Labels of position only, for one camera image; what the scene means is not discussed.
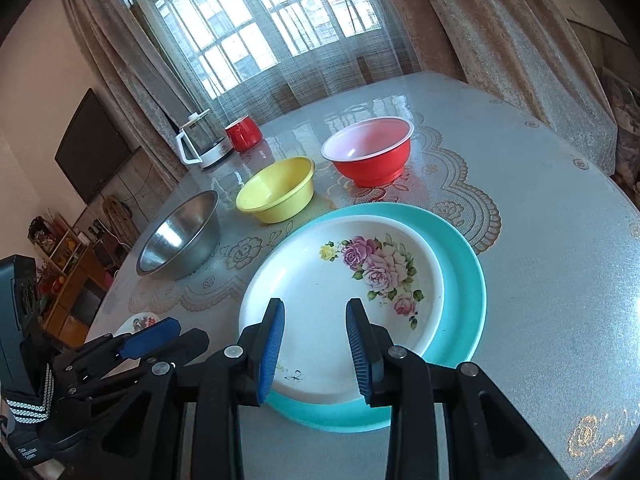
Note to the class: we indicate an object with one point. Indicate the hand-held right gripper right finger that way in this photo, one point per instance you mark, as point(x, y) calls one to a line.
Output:
point(357, 355)

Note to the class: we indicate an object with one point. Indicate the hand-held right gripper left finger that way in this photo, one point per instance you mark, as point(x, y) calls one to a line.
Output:
point(267, 360)

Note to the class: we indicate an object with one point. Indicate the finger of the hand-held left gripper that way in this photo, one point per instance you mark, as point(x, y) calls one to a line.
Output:
point(150, 332)
point(187, 342)

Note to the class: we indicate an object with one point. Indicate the white deep plate red print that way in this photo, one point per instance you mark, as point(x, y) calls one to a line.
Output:
point(140, 321)

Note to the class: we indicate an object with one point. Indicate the white rose print plate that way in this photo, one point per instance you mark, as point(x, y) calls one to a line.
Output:
point(310, 285)

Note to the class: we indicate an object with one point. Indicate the stainless steel bowl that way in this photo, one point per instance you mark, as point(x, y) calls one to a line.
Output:
point(175, 230)

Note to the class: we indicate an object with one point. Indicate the teal plate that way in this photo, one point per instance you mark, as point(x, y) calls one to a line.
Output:
point(465, 300)

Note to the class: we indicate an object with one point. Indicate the yellow plate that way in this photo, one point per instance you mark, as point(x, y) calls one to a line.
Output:
point(275, 192)

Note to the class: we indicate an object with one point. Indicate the red plastic bowl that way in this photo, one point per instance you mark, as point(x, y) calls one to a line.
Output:
point(370, 165)

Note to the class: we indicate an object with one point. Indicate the wooden shelf cabinet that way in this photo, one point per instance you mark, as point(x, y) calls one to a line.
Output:
point(75, 280)

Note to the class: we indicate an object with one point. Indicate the wooden folding chair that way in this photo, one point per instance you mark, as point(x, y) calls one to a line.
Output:
point(112, 210)

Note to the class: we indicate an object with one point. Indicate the gold lace floral table mat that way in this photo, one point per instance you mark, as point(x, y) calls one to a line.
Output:
point(465, 210)

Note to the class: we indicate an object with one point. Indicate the white glass electric kettle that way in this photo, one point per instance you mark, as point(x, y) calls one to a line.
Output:
point(202, 137)

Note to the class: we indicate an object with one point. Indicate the red mug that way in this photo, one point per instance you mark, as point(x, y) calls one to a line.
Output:
point(242, 135)

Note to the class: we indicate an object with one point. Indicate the beige velvet curtain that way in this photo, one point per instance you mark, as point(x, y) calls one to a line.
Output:
point(125, 75)
point(490, 50)

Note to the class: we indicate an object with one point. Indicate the white sheer curtain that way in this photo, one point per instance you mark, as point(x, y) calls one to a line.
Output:
point(280, 80)

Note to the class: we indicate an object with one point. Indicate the barred window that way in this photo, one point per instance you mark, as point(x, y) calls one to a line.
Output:
point(260, 15)

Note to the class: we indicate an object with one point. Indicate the printed cloth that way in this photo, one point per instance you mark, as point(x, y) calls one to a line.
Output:
point(625, 125)

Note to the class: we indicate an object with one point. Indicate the black wall television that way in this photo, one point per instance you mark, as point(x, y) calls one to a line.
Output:
point(95, 150)

